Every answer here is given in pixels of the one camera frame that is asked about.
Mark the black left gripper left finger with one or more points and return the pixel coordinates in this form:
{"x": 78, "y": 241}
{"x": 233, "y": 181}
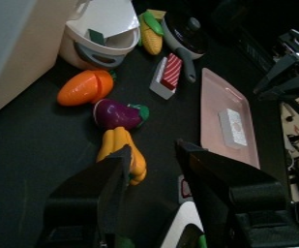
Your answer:
{"x": 88, "y": 193}

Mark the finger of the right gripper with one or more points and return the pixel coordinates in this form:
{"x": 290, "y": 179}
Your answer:
{"x": 284, "y": 71}
{"x": 292, "y": 87}

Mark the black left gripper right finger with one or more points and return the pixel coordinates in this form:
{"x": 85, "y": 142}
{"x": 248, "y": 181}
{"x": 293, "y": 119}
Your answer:
{"x": 234, "y": 193}

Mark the grey toy pan black lid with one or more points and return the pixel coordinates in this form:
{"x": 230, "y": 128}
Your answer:
{"x": 186, "y": 35}

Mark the white toy with black opening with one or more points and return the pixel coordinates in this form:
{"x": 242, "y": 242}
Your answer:
{"x": 182, "y": 219}

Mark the pink plastic tray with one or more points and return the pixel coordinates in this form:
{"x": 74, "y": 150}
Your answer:
{"x": 221, "y": 97}

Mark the small green toy piece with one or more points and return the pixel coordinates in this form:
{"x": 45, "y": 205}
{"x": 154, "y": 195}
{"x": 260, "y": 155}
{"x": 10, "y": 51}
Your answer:
{"x": 124, "y": 242}

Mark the yellow toy banana bunch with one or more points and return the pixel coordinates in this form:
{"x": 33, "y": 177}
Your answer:
{"x": 117, "y": 140}

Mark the small white printed block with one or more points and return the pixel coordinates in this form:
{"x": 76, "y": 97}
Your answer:
{"x": 234, "y": 129}

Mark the purple toy eggplant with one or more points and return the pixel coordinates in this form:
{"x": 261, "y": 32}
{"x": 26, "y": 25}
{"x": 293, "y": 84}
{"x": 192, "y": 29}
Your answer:
{"x": 116, "y": 114}

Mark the white block red striped meat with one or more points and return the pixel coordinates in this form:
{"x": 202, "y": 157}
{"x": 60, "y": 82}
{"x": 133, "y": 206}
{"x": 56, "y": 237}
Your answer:
{"x": 166, "y": 76}

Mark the yellow toy corn cob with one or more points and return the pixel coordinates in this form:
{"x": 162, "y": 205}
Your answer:
{"x": 150, "y": 37}

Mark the orange toy carrot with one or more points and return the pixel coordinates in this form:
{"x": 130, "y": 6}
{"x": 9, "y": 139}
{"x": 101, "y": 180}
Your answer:
{"x": 82, "y": 88}

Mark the small wooden block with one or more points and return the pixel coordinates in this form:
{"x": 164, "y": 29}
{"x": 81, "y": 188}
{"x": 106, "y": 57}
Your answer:
{"x": 158, "y": 13}

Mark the large white box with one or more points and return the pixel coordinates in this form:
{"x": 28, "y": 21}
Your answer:
{"x": 14, "y": 48}

